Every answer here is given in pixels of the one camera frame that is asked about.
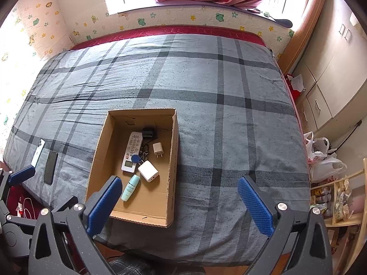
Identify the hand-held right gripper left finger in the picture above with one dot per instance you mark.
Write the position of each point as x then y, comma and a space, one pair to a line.
103, 206

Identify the key bunch with blue fob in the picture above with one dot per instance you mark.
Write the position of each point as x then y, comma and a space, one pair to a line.
134, 158

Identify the red mattress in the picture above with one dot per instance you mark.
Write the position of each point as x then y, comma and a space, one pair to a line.
172, 30

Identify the light blue bottle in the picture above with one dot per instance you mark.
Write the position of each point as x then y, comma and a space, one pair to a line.
129, 190

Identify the wooden shelf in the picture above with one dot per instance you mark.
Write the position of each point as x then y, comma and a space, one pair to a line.
355, 220

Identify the small white charger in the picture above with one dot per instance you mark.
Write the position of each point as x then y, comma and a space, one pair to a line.
157, 148

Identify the row of cans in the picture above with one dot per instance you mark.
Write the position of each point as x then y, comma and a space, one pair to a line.
321, 199

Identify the dark smartphone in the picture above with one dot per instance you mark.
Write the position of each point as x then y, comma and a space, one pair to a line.
50, 167

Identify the plain white plastic bag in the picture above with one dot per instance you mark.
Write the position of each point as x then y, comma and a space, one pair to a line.
326, 169

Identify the large white charger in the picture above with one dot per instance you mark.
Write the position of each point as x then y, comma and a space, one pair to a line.
147, 172

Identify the beige cabinet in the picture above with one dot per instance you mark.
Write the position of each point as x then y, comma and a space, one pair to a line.
329, 63

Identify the clear snack bag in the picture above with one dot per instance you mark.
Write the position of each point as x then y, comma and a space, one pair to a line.
342, 200

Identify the white remote control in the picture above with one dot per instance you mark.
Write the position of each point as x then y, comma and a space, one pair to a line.
130, 154

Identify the wooden side panel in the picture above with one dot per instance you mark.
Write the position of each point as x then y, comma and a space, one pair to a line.
309, 20

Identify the cardboard box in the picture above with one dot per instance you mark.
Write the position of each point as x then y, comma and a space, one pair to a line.
154, 203

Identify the white plastic bag red print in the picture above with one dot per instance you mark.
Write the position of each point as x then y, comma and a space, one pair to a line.
315, 149

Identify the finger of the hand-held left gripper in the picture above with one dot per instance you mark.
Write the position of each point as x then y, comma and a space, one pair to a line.
21, 174

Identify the white smartphone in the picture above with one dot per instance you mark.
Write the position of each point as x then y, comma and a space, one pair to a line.
38, 151

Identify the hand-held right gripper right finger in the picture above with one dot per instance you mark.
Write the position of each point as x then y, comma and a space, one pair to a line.
255, 206

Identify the plaid trousers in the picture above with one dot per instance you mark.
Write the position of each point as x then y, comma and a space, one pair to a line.
129, 266

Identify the black cylindrical object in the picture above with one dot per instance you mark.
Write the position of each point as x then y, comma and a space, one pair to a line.
148, 133

